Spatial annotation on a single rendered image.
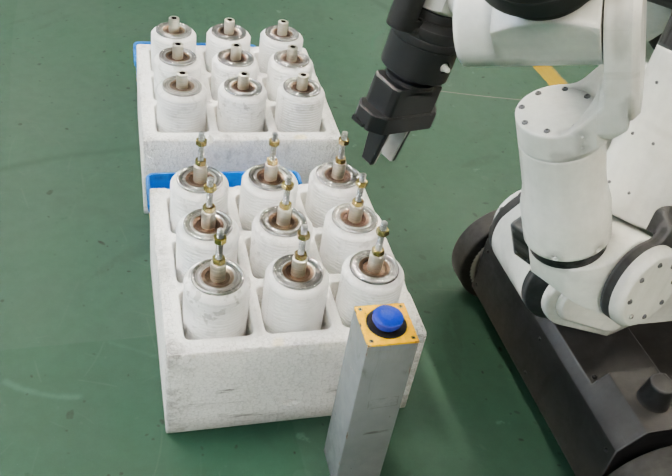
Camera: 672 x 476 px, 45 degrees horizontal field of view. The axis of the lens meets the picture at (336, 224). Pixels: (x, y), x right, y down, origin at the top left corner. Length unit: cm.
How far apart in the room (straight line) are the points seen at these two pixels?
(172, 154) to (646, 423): 96
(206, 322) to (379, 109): 40
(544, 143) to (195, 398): 77
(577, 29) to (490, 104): 172
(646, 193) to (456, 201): 114
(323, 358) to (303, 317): 7
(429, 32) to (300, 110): 68
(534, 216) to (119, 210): 115
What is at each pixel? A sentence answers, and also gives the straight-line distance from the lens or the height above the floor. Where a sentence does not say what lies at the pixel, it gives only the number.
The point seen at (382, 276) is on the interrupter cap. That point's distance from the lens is 120.
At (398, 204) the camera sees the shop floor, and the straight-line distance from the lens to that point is 178.
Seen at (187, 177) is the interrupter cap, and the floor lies 25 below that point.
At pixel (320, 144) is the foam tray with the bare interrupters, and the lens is 162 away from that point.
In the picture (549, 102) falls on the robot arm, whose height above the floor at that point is 76.
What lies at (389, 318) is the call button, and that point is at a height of 33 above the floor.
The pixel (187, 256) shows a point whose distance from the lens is 125.
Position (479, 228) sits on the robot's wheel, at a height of 17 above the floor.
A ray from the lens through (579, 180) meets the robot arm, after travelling 63.
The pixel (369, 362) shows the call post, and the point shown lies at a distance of 104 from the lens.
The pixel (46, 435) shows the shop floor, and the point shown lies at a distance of 131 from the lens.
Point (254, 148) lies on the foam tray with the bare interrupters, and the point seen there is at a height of 16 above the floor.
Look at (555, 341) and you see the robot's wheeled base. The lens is 130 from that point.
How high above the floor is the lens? 105
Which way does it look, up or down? 38 degrees down
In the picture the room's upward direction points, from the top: 10 degrees clockwise
